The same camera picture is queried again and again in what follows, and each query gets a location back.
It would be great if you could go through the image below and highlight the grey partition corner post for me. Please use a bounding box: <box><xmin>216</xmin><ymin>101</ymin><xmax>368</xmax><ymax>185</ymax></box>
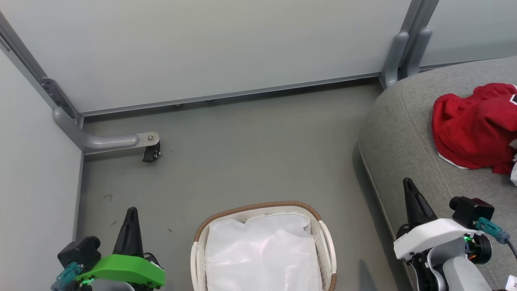
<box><xmin>0</xmin><ymin>11</ymin><xmax>84</xmax><ymax>124</ymax></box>

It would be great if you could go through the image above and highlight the grey rounded partition foot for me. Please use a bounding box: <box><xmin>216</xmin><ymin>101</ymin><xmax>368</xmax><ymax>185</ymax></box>
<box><xmin>407</xmin><ymin>27</ymin><xmax>433</xmax><ymax>78</ymax></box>
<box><xmin>380</xmin><ymin>32</ymin><xmax>410</xmax><ymax>89</ymax></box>

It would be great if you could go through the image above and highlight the teal camera cable plug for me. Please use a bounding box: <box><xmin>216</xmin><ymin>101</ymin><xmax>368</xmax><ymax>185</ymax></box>
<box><xmin>475</xmin><ymin>217</ymin><xmax>517</xmax><ymax>259</ymax></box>
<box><xmin>51</xmin><ymin>261</ymin><xmax>84</xmax><ymax>291</ymax></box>

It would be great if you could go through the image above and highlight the grey partition foot with plate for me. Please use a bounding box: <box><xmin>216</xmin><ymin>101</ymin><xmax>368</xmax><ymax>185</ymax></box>
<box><xmin>53</xmin><ymin>107</ymin><xmax>160</xmax><ymax>155</ymax></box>

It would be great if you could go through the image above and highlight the teal left camera cable plug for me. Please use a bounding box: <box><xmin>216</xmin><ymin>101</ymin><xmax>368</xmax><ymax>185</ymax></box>
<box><xmin>51</xmin><ymin>261</ymin><xmax>84</xmax><ymax>291</ymax></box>

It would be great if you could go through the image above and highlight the white cloth in basket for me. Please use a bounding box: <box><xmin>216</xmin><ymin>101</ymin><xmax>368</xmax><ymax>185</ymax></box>
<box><xmin>205</xmin><ymin>213</ymin><xmax>323</xmax><ymax>291</ymax></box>

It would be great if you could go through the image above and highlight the teal right camera cable plug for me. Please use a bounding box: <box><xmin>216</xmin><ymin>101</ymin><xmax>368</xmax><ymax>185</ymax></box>
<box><xmin>475</xmin><ymin>217</ymin><xmax>517</xmax><ymax>259</ymax></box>

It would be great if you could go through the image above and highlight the black caster wheel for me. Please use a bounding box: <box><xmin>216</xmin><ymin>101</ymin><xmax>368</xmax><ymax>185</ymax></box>
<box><xmin>142</xmin><ymin>143</ymin><xmax>162</xmax><ymax>163</ymax></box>

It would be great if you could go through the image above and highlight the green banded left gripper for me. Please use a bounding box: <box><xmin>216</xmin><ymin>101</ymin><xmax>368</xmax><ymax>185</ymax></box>
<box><xmin>76</xmin><ymin>207</ymin><xmax>166</xmax><ymax>290</ymax></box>

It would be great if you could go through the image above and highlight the grey partition bottom rail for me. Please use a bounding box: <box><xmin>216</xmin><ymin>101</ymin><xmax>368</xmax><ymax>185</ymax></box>
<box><xmin>79</xmin><ymin>72</ymin><xmax>382</xmax><ymax>118</ymax></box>

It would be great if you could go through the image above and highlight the grey fabric sofa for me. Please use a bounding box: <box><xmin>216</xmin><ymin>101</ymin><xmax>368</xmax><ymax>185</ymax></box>
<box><xmin>358</xmin><ymin>56</ymin><xmax>517</xmax><ymax>291</ymax></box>

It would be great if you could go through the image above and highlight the white brown-rimmed laundry basket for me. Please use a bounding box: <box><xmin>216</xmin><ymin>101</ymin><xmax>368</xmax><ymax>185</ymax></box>
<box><xmin>190</xmin><ymin>201</ymin><xmax>338</xmax><ymax>291</ymax></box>

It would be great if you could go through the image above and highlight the red basketball jersey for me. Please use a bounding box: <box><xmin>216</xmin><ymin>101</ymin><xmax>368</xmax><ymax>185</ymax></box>
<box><xmin>431</xmin><ymin>82</ymin><xmax>517</xmax><ymax>186</ymax></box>

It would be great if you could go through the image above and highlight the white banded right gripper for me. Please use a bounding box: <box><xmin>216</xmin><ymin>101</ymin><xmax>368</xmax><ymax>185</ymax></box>
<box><xmin>393</xmin><ymin>177</ymin><xmax>479</xmax><ymax>260</ymax></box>

